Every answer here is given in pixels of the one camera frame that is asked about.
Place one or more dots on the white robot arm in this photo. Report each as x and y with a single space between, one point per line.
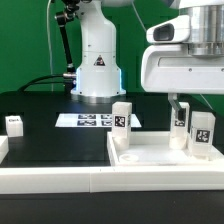
98 76

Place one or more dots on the white U-shaped obstacle wall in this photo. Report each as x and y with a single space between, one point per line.
111 178

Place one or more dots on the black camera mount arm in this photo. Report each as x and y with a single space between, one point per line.
62 18

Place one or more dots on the white square tabletop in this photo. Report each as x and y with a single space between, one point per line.
152 149

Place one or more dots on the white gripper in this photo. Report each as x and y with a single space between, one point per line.
186 55

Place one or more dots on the AprilTag base sheet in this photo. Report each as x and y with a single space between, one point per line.
76 120

